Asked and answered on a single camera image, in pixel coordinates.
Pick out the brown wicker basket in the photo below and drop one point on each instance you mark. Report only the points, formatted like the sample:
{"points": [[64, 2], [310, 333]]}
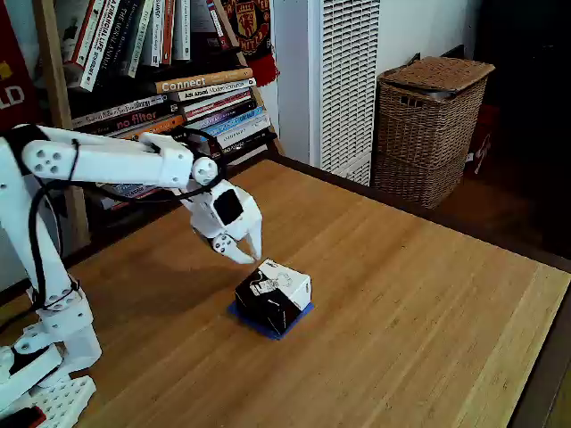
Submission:
{"points": [[424, 134]]}

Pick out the red banner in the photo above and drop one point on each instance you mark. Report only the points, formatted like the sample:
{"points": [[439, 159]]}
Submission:
{"points": [[15, 67]]}

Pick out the tan Connect book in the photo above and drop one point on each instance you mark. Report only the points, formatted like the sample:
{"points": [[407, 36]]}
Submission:
{"points": [[196, 81]]}

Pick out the black no filter book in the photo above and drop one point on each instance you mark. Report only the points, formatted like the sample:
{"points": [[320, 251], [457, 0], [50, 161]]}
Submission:
{"points": [[134, 119]]}

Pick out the blue spine book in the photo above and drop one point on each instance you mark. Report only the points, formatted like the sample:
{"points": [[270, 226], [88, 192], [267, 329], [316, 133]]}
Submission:
{"points": [[236, 120]]}

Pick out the white wall heater grille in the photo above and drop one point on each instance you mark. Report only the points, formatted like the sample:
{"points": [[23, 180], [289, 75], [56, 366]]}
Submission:
{"points": [[348, 89]]}

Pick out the white perforated base plate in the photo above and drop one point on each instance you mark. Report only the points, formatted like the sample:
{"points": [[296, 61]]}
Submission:
{"points": [[62, 401]]}

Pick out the red bag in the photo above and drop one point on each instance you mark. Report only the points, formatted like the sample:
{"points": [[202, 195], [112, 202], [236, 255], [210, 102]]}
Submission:
{"points": [[484, 134]]}

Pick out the wooden ladder bookshelf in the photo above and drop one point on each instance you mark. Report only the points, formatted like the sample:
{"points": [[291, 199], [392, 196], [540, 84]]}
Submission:
{"points": [[58, 89]]}

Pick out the black and white cardboard box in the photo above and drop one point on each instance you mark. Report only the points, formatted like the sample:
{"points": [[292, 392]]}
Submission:
{"points": [[267, 307]]}

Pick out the white Modern Romance book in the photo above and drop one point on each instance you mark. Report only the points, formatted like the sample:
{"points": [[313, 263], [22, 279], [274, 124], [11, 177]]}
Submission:
{"points": [[214, 90]]}

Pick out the white A Financial Life book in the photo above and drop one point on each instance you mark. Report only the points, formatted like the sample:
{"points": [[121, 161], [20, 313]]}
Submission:
{"points": [[98, 49]]}

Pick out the red football scarf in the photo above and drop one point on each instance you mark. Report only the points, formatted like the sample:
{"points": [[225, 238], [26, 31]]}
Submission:
{"points": [[252, 31]]}

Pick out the blue tape square target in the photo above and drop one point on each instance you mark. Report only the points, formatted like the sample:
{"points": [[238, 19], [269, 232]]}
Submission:
{"points": [[278, 335]]}

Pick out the orange spine book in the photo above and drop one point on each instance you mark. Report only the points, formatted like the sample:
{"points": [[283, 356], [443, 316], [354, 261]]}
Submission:
{"points": [[156, 127]]}

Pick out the dark Moral Animal book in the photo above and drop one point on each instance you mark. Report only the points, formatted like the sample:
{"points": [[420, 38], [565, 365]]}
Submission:
{"points": [[117, 31]]}

